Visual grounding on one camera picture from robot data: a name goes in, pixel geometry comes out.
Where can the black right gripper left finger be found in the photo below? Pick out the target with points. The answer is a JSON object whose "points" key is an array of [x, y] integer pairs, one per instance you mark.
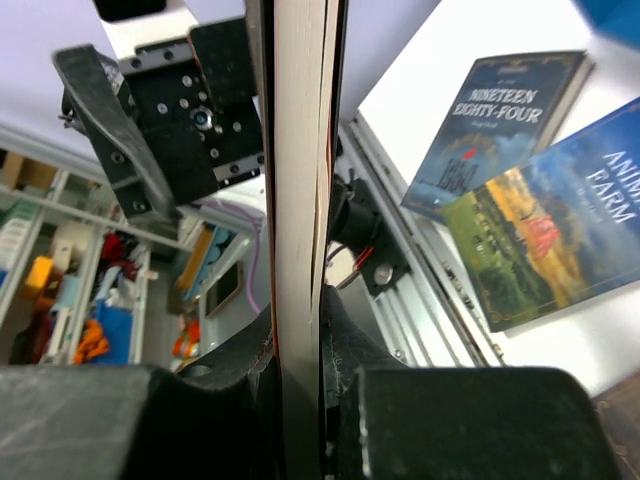
{"points": [[212, 420]]}

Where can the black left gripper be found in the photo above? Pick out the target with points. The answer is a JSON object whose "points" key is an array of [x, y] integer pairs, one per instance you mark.
{"points": [[199, 128]]}

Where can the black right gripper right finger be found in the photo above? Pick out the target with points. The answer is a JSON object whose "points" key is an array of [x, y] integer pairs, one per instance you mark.
{"points": [[387, 420]]}

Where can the Three Days to See book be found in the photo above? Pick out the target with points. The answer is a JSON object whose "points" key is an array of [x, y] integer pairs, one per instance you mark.
{"points": [[301, 59]]}

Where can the background storage shelf rack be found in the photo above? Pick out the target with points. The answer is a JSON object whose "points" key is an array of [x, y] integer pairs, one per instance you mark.
{"points": [[81, 285]]}

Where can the sunset cover book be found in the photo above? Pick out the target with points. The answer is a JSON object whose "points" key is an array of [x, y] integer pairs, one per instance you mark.
{"points": [[618, 409]]}

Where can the Animal Farm book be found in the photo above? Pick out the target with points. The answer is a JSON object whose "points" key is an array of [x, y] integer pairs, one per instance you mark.
{"points": [[559, 229]]}

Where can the Nineteen Eighty-Four book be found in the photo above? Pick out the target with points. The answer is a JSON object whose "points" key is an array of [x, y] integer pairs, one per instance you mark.
{"points": [[509, 108]]}

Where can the aluminium rail frame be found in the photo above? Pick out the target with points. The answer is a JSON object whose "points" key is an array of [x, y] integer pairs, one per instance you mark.
{"points": [[428, 317]]}

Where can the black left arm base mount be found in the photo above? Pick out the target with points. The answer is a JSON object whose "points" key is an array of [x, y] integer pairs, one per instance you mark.
{"points": [[355, 221]]}

